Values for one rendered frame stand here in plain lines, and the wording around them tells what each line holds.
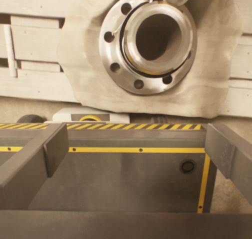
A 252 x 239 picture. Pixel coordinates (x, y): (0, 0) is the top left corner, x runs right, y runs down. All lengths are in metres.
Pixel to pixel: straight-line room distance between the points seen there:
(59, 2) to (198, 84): 0.46
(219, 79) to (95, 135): 0.39
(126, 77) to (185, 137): 0.22
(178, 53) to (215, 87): 0.30
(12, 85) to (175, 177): 0.56
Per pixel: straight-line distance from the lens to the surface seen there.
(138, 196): 0.52
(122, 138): 0.43
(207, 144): 0.17
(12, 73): 0.66
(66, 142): 0.17
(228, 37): 0.59
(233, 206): 1.11
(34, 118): 0.74
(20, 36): 0.65
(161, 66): 0.32
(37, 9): 0.64
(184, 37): 0.33
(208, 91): 0.60
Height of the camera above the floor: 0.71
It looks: 73 degrees down
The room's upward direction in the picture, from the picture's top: 175 degrees counter-clockwise
